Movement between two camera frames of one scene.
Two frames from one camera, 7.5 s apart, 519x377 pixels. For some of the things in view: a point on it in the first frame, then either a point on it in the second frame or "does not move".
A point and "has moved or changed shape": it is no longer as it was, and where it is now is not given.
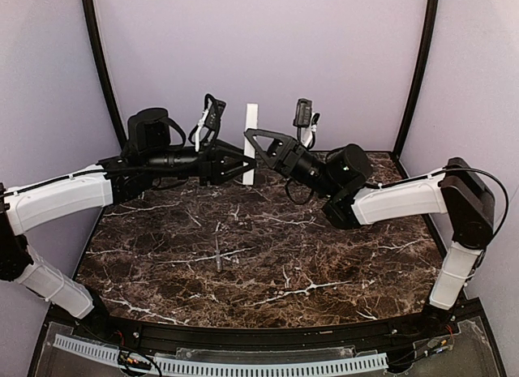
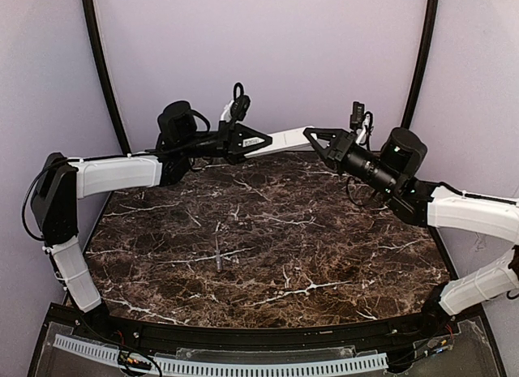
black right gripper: (288, 156) → (339, 146)
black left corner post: (96, 44) does not move
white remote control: (251, 120) has moved or changed shape
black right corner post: (432, 10) does not move
